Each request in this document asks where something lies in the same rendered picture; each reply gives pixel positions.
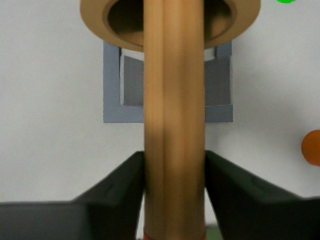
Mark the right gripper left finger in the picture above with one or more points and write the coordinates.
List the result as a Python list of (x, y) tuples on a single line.
[(109, 210)]

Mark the tan cardboard tube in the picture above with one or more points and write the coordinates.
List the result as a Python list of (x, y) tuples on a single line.
[(122, 25)]

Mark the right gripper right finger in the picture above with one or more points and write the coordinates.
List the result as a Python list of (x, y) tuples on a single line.
[(248, 207)]

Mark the orange cylinder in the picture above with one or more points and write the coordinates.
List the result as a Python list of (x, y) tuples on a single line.
[(311, 147)]

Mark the dark grey metal rack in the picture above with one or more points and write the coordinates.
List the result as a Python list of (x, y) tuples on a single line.
[(123, 96)]

